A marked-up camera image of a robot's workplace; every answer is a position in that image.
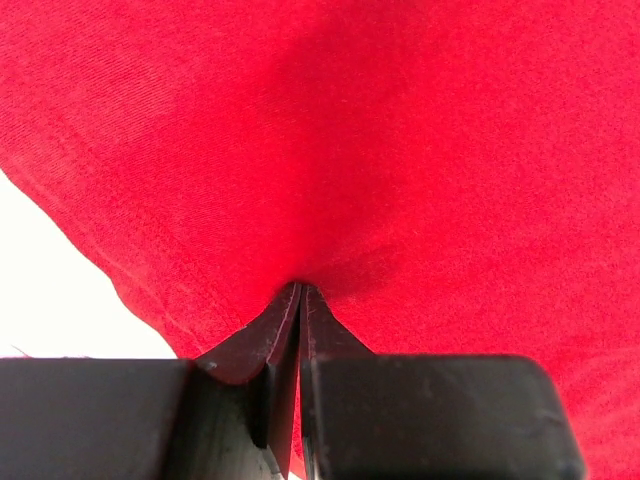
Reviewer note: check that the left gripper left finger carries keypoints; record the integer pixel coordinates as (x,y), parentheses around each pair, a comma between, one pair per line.
(225,415)

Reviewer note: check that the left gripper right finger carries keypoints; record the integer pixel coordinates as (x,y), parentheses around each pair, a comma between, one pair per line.
(372,416)

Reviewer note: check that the dark red t-shirt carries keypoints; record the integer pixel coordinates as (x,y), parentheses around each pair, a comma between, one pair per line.
(455,176)

